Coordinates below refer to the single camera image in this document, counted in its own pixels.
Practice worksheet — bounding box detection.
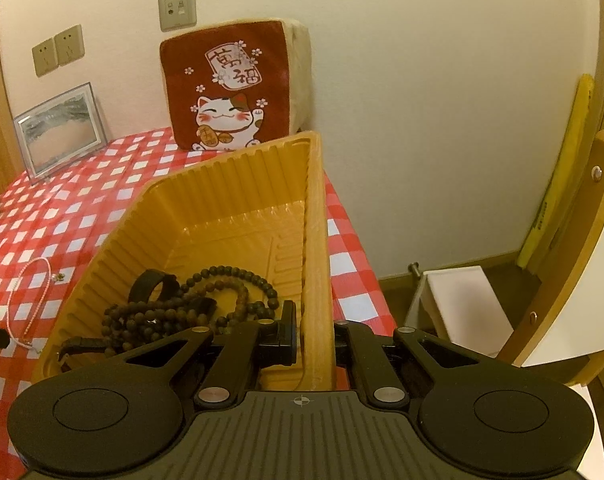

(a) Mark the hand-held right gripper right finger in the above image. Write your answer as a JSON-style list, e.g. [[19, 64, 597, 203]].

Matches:
[[329, 317, 532, 408]]

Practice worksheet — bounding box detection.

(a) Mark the red white checkered tablecloth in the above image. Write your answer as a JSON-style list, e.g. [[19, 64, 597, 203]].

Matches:
[[0, 125, 397, 478]]

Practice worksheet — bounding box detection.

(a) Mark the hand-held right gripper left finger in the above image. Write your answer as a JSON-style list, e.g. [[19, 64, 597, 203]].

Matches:
[[67, 301, 300, 408]]

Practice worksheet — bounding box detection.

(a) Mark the white wooden chair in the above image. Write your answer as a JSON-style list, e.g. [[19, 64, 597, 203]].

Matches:
[[404, 130, 604, 411]]

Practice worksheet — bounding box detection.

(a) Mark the yellow leaning board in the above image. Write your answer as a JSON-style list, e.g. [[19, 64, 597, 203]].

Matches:
[[516, 74, 595, 271]]

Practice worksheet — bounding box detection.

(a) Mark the brown lucky cat cushion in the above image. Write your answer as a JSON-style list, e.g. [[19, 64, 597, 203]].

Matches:
[[159, 17, 313, 153]]

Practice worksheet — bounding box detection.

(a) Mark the beige wall socket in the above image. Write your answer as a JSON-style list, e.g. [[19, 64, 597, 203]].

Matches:
[[32, 37, 60, 78], [54, 24, 85, 67]]

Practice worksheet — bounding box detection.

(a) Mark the beige wall network outlet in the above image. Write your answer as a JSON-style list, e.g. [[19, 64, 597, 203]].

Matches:
[[158, 0, 197, 32]]

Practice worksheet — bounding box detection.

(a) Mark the brown bead bracelet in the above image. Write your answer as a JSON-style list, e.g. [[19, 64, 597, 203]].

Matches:
[[217, 282, 280, 333]]

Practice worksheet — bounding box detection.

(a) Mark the dark wooden bead necklace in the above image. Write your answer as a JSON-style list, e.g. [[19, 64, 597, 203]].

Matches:
[[102, 266, 283, 351]]

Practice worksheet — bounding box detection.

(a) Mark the white bead bracelet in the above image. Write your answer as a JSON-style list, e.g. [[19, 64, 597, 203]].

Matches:
[[6, 256, 65, 352]]

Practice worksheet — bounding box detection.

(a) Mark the orange plastic tray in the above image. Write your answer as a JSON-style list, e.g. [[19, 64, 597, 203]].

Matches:
[[32, 130, 339, 393]]

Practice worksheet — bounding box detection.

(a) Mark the clear sand picture frame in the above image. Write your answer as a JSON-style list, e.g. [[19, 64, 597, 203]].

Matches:
[[13, 82, 112, 183]]

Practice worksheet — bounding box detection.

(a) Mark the black wrist watch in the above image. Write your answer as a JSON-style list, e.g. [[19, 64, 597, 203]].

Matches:
[[57, 269, 217, 363]]

